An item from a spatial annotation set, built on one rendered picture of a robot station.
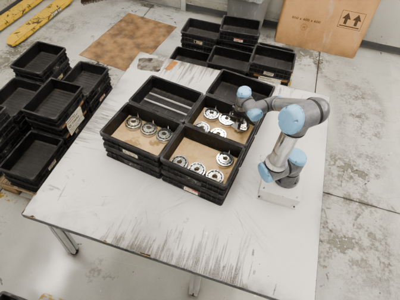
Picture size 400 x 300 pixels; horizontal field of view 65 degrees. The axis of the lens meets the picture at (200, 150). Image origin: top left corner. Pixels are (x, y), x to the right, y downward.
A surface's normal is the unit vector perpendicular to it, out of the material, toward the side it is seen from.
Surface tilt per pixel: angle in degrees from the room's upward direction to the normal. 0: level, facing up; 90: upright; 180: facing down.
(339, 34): 74
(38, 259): 0
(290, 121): 83
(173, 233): 0
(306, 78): 0
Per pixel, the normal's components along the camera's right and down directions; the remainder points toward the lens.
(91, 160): 0.05, -0.61
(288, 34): -0.26, 0.52
